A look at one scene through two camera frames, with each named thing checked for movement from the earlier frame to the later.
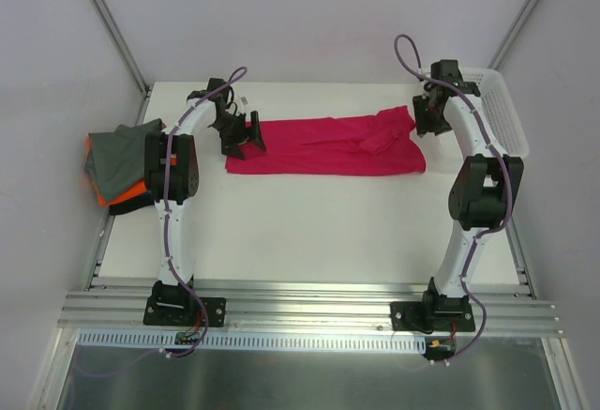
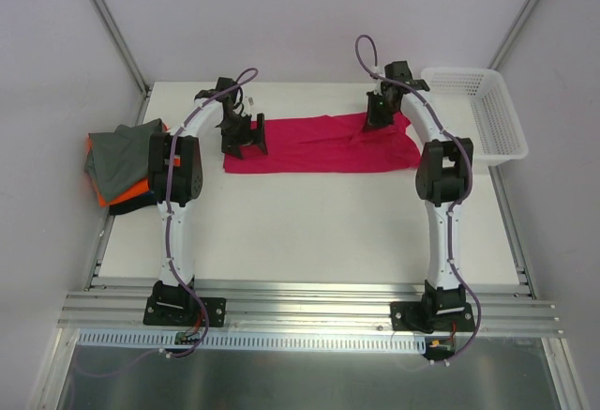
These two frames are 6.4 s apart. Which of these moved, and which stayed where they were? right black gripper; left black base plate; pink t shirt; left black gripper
Moved: right black gripper
Stayed: pink t shirt; left black gripper; left black base plate
